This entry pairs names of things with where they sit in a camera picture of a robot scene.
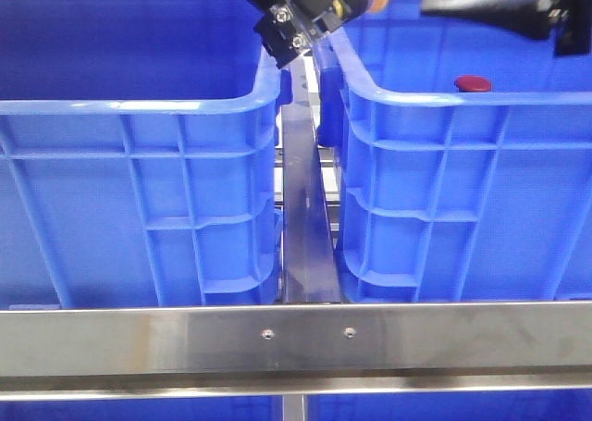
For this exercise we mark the steel centre divider bar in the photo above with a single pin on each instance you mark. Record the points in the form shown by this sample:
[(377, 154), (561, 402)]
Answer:
[(310, 273)]

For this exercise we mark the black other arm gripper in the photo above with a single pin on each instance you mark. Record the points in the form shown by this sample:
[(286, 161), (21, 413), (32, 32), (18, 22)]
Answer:
[(570, 20)]

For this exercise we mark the steel front shelf rail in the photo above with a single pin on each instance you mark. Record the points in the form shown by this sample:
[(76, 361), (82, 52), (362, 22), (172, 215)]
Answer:
[(289, 349)]

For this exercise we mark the left blue plastic crate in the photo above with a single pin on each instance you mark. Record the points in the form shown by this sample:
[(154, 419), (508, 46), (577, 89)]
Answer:
[(137, 154)]

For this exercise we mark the right blue plastic crate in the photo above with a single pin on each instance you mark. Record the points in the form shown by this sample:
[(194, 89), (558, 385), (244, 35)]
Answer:
[(448, 196)]

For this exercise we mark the red push button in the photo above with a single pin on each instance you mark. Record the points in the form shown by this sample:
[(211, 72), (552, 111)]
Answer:
[(469, 83)]

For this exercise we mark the blue plastic crate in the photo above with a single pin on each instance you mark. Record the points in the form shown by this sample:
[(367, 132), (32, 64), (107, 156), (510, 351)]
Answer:
[(137, 154), (448, 196)]

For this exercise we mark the lower right blue crate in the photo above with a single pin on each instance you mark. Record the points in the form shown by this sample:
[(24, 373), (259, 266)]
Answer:
[(475, 405)]

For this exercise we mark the lower left blue crate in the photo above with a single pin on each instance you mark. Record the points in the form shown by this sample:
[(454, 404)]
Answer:
[(217, 408)]

